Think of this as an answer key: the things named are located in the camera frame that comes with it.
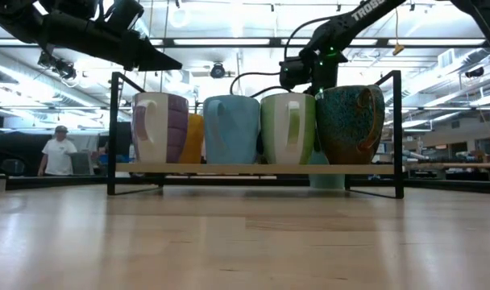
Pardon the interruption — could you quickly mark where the light blue mug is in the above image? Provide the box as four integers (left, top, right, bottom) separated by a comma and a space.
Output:
202, 94, 262, 165

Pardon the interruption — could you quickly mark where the purple and white mug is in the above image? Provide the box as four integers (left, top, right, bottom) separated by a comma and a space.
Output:
131, 91, 189, 165

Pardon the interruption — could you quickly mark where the grey chair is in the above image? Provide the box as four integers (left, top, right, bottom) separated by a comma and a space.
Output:
69, 151, 93, 176

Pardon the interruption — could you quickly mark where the grey draped cover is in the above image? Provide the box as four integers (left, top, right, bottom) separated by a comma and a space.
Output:
73, 133, 101, 176

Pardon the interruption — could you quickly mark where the black frame wooden shelf rack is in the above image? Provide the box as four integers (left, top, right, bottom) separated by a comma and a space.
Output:
106, 70, 405, 200

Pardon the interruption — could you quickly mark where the yellow hanging cable plug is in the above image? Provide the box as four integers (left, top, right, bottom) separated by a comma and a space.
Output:
392, 0, 406, 56

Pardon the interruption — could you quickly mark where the wooden background workbench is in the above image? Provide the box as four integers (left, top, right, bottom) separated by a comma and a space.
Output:
404, 160, 490, 171

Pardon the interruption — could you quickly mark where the pale teal mug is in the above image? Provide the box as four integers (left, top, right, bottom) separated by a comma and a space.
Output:
308, 151, 346, 190

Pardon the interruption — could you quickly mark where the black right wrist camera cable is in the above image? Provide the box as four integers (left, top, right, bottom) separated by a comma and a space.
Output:
228, 71, 294, 99

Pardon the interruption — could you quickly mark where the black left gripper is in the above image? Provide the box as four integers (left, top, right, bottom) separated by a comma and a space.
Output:
39, 14, 184, 73

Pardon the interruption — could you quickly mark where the yellow mug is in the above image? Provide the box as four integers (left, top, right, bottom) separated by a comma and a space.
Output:
179, 113, 206, 164

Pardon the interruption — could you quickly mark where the person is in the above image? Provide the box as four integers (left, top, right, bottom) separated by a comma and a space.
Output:
37, 125, 78, 177

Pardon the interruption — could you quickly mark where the green and white mug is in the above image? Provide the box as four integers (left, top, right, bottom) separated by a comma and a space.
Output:
260, 92, 317, 165

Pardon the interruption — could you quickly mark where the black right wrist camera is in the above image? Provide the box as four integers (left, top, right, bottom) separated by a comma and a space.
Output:
279, 56, 312, 90

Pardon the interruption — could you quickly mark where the speckled teal brown mug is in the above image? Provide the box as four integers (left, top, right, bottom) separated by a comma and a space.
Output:
314, 84, 386, 165

